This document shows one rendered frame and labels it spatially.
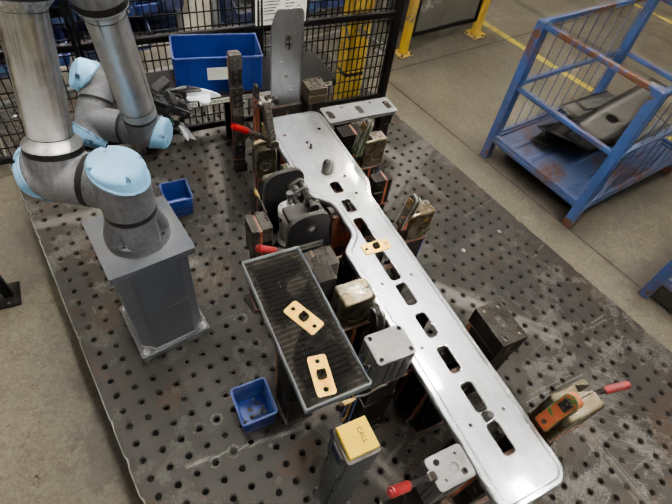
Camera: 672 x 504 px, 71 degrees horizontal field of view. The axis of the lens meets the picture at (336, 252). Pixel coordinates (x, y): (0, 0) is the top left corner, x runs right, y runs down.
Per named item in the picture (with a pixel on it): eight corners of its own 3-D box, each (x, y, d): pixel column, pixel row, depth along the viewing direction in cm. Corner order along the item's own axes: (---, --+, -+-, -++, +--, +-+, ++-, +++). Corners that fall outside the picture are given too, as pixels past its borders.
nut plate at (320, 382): (337, 393, 89) (337, 390, 88) (317, 398, 88) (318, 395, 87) (324, 354, 94) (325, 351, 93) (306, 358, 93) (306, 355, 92)
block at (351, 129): (358, 191, 193) (369, 135, 172) (333, 198, 189) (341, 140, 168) (347, 176, 198) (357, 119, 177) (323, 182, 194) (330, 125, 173)
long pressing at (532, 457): (579, 474, 102) (583, 472, 100) (498, 523, 94) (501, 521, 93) (318, 110, 176) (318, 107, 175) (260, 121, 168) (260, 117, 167)
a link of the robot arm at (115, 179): (145, 229, 104) (132, 183, 94) (84, 219, 104) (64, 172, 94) (164, 192, 112) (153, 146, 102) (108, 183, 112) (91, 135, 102)
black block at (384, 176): (384, 238, 179) (401, 180, 156) (359, 246, 175) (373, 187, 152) (374, 223, 183) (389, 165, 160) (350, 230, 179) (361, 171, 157)
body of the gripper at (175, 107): (182, 133, 126) (137, 119, 118) (174, 115, 131) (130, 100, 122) (195, 110, 123) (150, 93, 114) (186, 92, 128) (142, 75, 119)
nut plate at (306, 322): (324, 324, 98) (325, 321, 98) (312, 336, 96) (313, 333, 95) (295, 300, 101) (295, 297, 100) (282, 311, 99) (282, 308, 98)
